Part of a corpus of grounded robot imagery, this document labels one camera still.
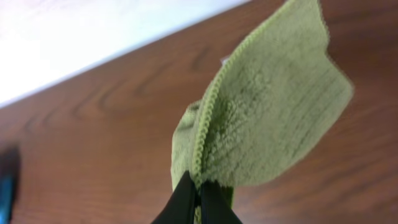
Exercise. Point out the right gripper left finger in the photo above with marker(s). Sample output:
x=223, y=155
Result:
x=180, y=208

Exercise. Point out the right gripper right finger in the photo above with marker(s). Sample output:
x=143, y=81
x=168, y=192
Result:
x=214, y=209

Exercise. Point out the light green cloth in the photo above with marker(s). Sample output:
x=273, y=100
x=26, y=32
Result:
x=268, y=106

